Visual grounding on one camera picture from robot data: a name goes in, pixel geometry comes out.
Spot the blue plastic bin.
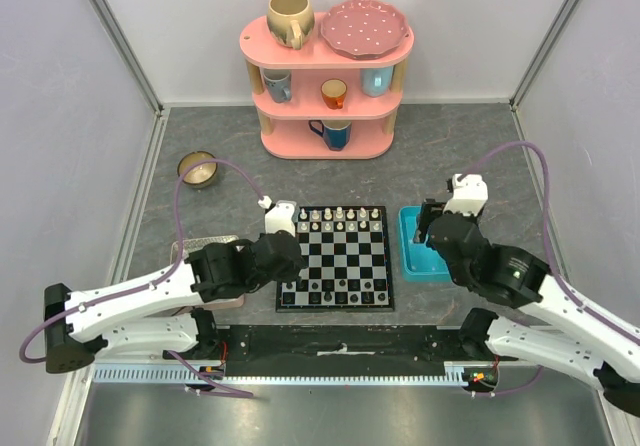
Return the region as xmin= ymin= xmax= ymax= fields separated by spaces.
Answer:
xmin=398 ymin=206 xmax=451 ymax=283

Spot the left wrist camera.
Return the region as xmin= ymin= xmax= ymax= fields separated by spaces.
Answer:
xmin=258 ymin=195 xmax=297 ymax=236

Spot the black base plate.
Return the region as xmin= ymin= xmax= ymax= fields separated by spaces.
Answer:
xmin=196 ymin=325 xmax=495 ymax=374

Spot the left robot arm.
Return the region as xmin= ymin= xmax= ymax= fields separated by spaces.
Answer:
xmin=44 ymin=231 xmax=306 ymax=374

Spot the purple cable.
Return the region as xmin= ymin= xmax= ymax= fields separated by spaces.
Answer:
xmin=18 ymin=158 xmax=274 ymax=398
xmin=459 ymin=140 xmax=640 ymax=398

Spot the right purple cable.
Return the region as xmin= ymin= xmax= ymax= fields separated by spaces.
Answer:
xmin=459 ymin=140 xmax=640 ymax=398

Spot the pink metal tray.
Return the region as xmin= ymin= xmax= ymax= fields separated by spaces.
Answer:
xmin=169 ymin=235 xmax=245 ymax=311

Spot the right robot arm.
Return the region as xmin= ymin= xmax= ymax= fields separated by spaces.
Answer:
xmin=414 ymin=199 xmax=639 ymax=416

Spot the brown ceramic bowl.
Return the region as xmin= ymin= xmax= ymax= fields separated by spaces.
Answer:
xmin=177 ymin=151 xmax=217 ymax=189

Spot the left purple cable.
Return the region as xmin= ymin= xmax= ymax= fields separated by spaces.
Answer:
xmin=18 ymin=158 xmax=274 ymax=398

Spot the white cable duct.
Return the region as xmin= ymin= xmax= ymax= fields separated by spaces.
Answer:
xmin=92 ymin=363 xmax=468 ymax=387

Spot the black white chess board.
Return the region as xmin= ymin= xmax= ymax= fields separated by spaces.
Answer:
xmin=275 ymin=205 xmax=395 ymax=312

